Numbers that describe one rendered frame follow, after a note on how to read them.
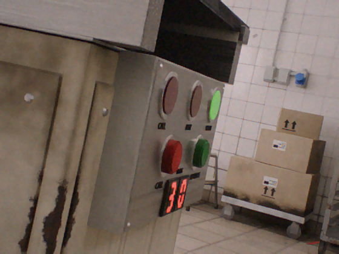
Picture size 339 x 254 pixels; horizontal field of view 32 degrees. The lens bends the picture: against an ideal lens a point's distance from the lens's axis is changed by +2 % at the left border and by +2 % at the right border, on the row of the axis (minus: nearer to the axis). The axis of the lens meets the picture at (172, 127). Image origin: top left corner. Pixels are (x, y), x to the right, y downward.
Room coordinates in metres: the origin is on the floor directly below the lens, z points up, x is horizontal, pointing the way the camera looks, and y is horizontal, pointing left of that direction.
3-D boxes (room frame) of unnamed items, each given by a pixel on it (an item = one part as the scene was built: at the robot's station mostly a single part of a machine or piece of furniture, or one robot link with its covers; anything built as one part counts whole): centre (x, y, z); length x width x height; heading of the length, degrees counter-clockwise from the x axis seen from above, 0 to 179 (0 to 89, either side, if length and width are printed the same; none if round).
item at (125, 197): (0.55, 0.00, 0.77); 0.24 x 0.04 x 0.14; 163
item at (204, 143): (0.60, -0.03, 0.76); 0.03 x 0.02 x 0.03; 163
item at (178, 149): (0.50, 0.00, 0.76); 0.03 x 0.02 x 0.03; 163
